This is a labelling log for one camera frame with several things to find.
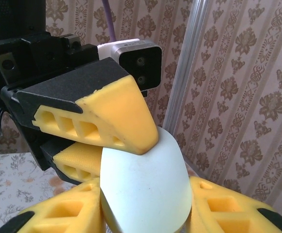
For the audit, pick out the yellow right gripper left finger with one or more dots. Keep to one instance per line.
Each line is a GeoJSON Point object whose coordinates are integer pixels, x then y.
{"type": "Point", "coordinates": [65, 211]}

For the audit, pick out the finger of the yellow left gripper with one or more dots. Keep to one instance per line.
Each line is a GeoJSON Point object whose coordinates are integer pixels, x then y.
{"type": "Point", "coordinates": [121, 109]}
{"type": "Point", "coordinates": [77, 157]}

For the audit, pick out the pale green lid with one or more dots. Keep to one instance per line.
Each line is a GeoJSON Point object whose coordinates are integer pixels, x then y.
{"type": "Point", "coordinates": [143, 189]}

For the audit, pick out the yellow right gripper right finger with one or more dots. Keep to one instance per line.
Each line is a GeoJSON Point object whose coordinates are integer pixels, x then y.
{"type": "Point", "coordinates": [228, 213]}

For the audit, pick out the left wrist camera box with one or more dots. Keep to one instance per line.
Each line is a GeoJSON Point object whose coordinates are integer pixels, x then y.
{"type": "Point", "coordinates": [141, 63]}

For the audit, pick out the aluminium corner post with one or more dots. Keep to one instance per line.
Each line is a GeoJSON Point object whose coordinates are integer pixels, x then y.
{"type": "Point", "coordinates": [189, 60]}

